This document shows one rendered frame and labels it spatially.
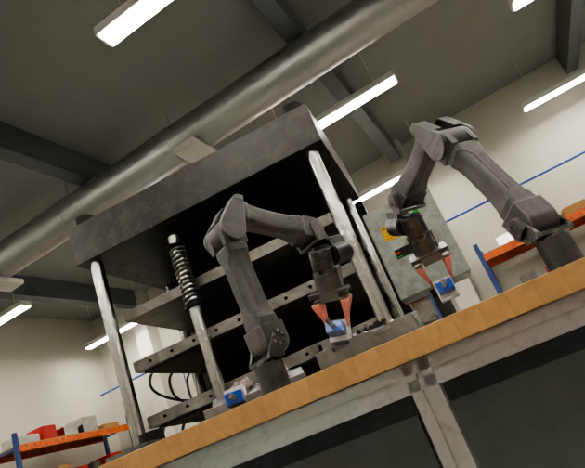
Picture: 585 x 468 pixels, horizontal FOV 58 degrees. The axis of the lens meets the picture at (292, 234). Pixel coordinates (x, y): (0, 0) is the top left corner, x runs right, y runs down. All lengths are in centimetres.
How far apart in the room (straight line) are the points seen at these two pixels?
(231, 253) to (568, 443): 81
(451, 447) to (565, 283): 29
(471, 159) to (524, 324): 41
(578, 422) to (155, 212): 188
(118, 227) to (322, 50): 291
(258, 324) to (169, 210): 144
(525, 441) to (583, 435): 11
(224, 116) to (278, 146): 285
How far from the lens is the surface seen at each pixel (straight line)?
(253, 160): 238
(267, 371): 110
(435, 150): 121
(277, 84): 503
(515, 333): 88
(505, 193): 110
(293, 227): 131
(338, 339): 136
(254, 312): 113
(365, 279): 212
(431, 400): 88
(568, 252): 104
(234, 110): 515
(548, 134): 853
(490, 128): 862
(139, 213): 257
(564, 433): 131
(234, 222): 120
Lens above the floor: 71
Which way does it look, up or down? 20 degrees up
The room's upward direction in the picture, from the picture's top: 22 degrees counter-clockwise
